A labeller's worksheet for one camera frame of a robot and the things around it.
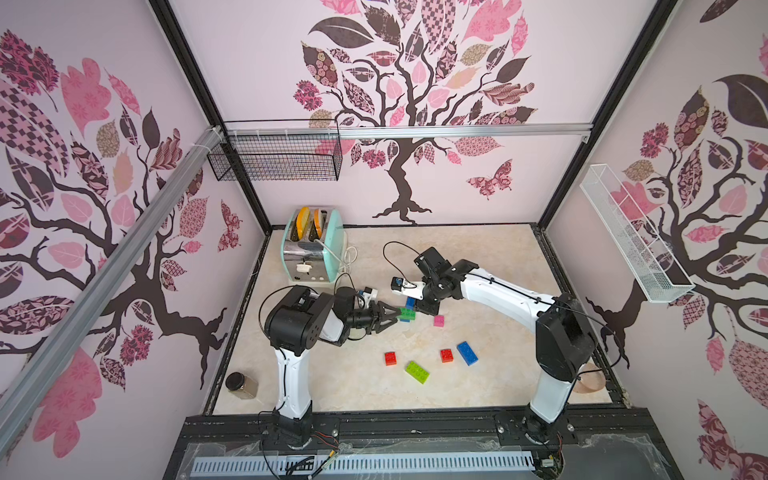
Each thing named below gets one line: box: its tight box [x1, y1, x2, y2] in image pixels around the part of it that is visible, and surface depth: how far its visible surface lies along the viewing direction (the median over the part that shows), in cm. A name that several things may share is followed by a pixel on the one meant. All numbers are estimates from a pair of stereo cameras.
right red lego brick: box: [440, 349, 455, 364], surface depth 87 cm
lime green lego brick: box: [406, 361, 430, 385], surface depth 84 cm
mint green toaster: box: [281, 206, 347, 285], surface depth 96 cm
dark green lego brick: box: [396, 307, 417, 321], surface depth 93 cm
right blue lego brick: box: [456, 341, 479, 366], surface depth 87 cm
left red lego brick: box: [385, 352, 397, 366], surface depth 87 cm
